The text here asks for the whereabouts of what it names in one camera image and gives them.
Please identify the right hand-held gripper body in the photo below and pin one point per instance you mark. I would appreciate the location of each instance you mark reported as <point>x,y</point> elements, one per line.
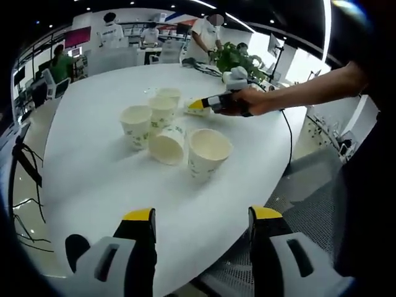
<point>236,82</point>

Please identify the white counter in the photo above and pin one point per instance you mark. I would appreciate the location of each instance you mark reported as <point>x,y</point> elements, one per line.
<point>111,60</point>

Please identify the white table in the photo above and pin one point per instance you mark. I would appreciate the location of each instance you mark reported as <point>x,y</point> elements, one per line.
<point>92,185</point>

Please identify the pink screen monitor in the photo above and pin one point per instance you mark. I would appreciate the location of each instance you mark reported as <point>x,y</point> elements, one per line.
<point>78,36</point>

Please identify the green potted plant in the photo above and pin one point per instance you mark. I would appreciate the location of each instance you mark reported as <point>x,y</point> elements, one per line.
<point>235,58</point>

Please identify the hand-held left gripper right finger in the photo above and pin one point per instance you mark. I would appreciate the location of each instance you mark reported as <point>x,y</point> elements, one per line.
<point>278,272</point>

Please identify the person's right hand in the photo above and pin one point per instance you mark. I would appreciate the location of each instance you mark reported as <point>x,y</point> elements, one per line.
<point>253,102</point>

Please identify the white office chair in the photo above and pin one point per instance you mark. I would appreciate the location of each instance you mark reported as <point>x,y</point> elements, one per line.
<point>55,85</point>

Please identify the pile of paper cups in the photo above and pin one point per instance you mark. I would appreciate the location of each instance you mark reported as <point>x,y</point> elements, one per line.
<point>136,123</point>

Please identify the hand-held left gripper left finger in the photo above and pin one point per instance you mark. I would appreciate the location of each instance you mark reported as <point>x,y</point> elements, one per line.
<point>123,266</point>

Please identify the black tripod stand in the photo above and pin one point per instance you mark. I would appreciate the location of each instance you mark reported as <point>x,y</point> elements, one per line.
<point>28,167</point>

